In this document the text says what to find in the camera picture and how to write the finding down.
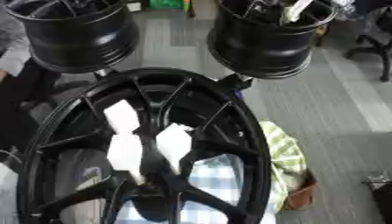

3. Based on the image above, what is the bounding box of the large black spoked wheel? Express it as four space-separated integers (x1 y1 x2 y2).
17 66 275 224

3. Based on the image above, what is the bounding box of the green box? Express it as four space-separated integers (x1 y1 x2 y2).
147 0 187 10

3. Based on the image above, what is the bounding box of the brown cardboard box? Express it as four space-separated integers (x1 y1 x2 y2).
283 171 320 212

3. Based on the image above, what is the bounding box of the black office chair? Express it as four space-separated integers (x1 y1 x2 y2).
344 4 392 83

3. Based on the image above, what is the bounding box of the black bin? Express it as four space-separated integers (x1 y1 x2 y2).
361 174 392 224

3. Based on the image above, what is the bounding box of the black rim stand bracket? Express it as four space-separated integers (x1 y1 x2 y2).
217 73 256 93

